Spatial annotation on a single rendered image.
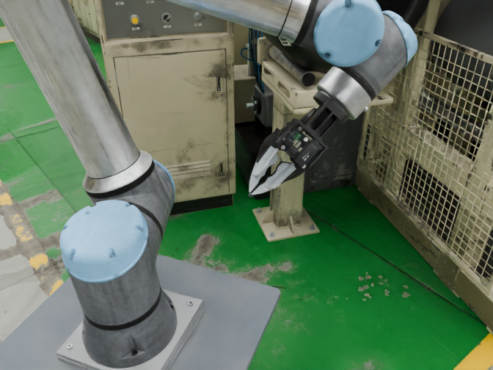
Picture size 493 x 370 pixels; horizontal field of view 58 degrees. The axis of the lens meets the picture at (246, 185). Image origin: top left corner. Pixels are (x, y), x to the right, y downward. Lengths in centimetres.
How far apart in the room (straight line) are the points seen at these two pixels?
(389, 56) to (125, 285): 58
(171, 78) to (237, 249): 83
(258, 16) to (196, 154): 162
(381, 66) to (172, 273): 69
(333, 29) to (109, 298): 56
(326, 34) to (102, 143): 47
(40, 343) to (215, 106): 136
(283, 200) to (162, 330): 132
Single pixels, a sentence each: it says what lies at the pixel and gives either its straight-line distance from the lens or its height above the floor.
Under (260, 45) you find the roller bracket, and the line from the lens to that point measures 176.
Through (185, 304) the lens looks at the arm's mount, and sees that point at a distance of 101.
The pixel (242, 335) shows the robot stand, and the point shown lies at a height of 60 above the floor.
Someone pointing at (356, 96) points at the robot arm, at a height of 111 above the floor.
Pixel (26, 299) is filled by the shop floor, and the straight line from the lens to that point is 210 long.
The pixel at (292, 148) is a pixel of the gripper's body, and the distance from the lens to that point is 75.
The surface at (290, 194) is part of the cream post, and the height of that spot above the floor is 21.
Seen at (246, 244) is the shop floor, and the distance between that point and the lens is 215.
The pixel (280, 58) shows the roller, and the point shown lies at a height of 91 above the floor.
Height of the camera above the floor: 137
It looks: 32 degrees down
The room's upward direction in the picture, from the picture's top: straight up
